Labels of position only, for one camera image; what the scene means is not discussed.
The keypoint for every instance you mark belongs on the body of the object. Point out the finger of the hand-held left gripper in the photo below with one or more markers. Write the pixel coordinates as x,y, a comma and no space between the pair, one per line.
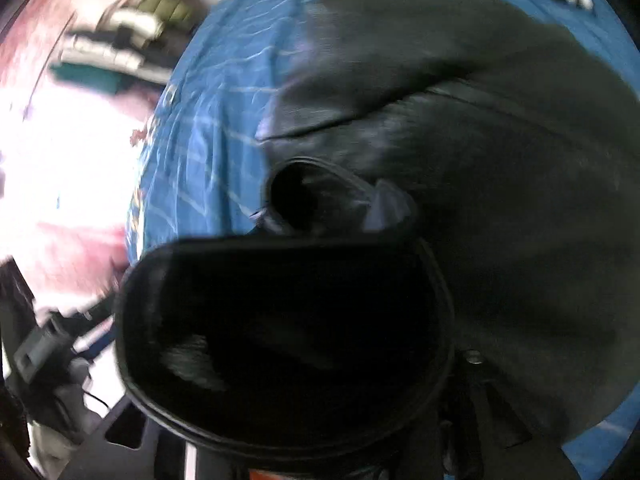
95,341

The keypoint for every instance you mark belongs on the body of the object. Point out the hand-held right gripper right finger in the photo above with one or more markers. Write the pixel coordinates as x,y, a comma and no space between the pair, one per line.
475,410

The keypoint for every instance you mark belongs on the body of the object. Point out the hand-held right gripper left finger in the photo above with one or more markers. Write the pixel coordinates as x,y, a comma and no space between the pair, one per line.
150,460

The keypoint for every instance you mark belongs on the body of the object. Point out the black leather jacket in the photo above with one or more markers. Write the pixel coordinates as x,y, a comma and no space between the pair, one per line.
500,210

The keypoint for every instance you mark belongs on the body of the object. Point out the row of hanging clothes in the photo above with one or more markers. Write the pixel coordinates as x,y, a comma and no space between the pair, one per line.
130,25

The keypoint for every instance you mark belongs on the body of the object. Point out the blue striped bed sheet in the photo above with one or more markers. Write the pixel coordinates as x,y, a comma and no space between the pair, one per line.
215,110

